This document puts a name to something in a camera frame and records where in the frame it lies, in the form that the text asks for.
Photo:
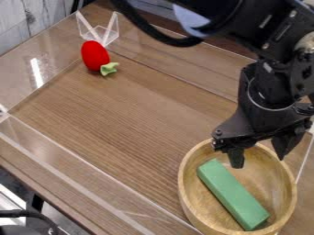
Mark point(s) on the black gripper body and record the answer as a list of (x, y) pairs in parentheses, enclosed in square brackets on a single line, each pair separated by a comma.
[(267, 107)]

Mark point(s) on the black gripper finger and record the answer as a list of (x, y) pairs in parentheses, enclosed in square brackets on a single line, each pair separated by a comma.
[(237, 157), (287, 139)]

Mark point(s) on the green rectangular block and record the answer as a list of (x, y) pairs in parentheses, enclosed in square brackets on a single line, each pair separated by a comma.
[(241, 203)]

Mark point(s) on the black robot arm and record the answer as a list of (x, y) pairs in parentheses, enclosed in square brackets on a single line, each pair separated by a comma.
[(276, 28)]

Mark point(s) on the wooden brown bowl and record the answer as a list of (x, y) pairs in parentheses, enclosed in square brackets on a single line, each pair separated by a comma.
[(268, 179)]

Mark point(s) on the red plush strawberry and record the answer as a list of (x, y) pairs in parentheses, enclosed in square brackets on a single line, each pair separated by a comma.
[(97, 58)]

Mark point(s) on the clear acrylic corner bracket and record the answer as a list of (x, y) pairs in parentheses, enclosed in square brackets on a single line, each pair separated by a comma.
[(105, 35)]

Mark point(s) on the clear acrylic front wall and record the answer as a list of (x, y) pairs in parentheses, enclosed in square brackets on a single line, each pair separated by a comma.
[(102, 204)]

